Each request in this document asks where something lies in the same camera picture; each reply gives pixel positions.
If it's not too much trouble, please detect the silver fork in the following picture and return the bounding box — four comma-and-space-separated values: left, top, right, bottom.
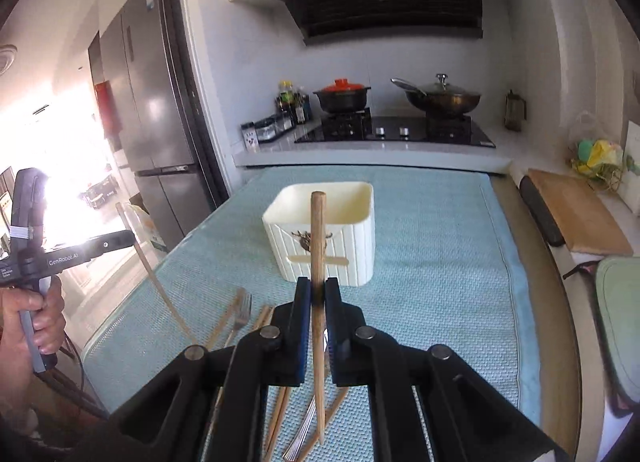
224, 289, 252, 348

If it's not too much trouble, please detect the silver spoon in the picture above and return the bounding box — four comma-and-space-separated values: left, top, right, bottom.
283, 398, 316, 461

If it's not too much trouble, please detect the person's left hand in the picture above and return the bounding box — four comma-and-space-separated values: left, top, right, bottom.
1, 277, 65, 422

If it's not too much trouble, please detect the cream utensil holder box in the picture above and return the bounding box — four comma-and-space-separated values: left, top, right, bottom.
261, 181, 377, 288

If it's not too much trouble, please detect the light blue woven table mat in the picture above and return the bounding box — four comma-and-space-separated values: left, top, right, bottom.
72, 166, 561, 461

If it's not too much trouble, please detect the cardboard box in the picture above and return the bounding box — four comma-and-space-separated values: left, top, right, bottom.
122, 203, 168, 253

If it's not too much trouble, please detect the red hanging cloth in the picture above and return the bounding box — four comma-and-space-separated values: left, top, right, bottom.
94, 81, 122, 138

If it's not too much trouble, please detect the grey steel refrigerator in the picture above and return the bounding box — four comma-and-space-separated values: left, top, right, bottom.
99, 0, 214, 251

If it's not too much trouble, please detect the spice jar rack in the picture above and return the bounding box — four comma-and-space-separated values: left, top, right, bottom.
240, 113, 294, 150

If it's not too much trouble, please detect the black gas stove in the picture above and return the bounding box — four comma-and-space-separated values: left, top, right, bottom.
295, 109, 496, 149

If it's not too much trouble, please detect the sauce bottles group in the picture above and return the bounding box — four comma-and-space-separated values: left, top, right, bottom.
276, 81, 312, 125

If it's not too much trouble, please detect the black pot with red lid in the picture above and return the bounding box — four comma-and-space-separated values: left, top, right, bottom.
314, 78, 371, 115

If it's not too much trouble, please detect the wooden cutting board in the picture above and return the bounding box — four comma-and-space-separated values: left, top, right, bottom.
520, 168, 634, 256

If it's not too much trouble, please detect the dark wok with glass lid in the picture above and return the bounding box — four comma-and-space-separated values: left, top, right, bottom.
390, 73, 482, 116

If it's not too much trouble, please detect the green cutting board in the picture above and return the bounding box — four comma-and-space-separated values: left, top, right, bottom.
596, 256, 640, 406

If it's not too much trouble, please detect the glass french press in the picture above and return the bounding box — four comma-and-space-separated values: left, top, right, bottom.
503, 89, 527, 133

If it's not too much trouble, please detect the bag of colourful sponges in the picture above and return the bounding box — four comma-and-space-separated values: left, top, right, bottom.
567, 110, 623, 192

